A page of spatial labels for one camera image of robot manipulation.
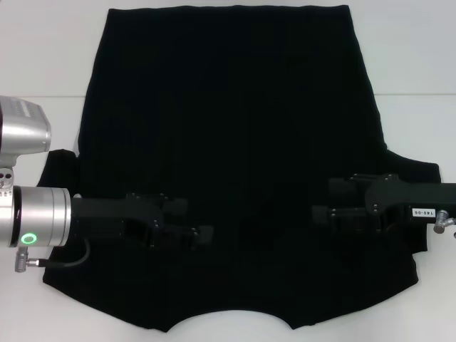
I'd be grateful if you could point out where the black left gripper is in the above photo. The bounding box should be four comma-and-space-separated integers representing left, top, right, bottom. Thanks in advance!
70, 192, 214, 252

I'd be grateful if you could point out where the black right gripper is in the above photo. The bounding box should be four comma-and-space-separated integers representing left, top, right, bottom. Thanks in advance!
311, 173, 456, 234

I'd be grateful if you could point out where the black shirt with FREE print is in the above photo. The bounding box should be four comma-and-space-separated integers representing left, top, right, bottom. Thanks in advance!
41, 4, 442, 323

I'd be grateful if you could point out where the right arm cable with plug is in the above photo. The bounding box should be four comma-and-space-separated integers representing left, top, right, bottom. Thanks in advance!
432, 209, 456, 240

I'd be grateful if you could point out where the arm cable with plug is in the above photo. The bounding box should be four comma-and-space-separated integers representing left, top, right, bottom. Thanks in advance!
432, 209, 456, 240
14, 237, 90, 274

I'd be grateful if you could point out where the left arm cable with plug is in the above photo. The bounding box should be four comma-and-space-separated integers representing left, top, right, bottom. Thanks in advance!
14, 237, 90, 274

